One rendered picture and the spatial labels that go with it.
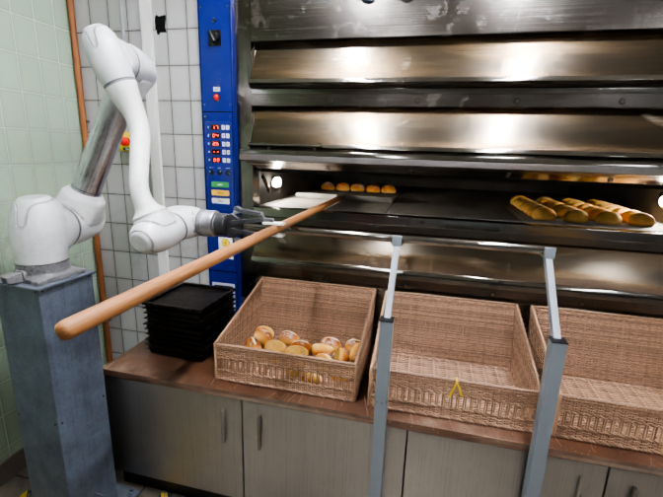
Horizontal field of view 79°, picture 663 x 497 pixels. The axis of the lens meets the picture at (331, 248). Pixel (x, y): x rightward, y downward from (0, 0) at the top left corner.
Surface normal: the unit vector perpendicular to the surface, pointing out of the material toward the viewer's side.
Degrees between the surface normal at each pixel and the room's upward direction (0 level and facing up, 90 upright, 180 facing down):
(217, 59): 90
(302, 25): 90
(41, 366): 90
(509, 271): 70
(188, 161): 90
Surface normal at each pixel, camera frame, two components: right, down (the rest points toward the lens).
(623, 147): -0.21, -0.12
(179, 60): -0.24, 0.22
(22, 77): 0.97, 0.08
